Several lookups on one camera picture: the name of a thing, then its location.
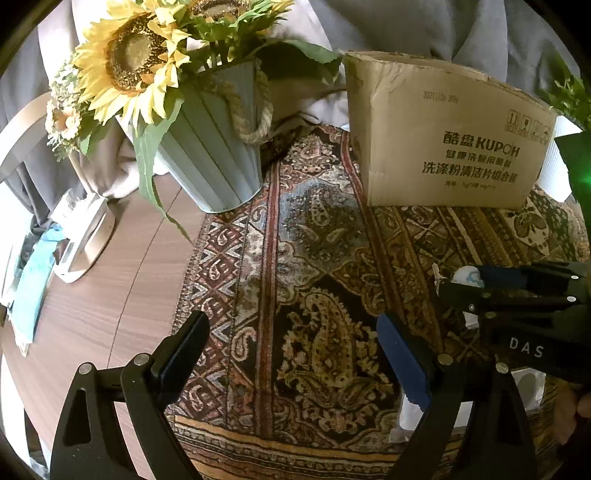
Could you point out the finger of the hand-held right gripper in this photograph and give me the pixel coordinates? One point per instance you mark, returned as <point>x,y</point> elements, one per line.
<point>489,301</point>
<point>503,277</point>

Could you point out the small white and blue item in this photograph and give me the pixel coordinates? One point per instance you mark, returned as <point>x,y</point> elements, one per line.
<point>466,276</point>

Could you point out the brown cardboard box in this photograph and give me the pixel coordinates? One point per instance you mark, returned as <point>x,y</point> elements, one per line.
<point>438,115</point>

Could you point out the person's right hand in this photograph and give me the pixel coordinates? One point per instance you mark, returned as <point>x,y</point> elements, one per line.
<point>572,413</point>

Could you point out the white ribbed plant pot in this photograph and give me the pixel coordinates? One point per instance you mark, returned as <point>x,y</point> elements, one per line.
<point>554,166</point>

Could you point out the pale green ribbed bucket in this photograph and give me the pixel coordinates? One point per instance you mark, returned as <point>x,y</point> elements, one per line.
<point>217,161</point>

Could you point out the white tabletop stand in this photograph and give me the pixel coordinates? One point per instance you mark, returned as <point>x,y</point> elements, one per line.
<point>87,244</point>

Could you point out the white jar with tan band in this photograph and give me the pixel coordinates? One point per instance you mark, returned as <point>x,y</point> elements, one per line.
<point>408,415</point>

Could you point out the light blue cloth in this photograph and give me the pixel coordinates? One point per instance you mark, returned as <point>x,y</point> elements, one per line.
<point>32,286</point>

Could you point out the artificial sunflower bouquet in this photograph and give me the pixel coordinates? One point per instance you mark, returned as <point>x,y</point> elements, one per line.
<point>129,60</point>

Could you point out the white chair back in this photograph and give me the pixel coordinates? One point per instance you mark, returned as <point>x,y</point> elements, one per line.
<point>23,134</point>

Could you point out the white round container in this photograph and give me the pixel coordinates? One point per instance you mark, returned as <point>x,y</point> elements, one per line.
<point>528,385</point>

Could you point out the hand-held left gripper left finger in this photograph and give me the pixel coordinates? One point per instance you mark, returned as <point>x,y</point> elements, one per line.
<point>182,355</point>

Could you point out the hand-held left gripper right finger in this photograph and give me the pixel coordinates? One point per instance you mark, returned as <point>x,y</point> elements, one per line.
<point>406,364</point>

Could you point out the paisley patterned table mat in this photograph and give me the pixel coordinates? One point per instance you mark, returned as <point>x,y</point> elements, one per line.
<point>300,277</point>

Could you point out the green leafy plant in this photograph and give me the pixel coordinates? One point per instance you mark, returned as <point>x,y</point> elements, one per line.
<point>568,92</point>

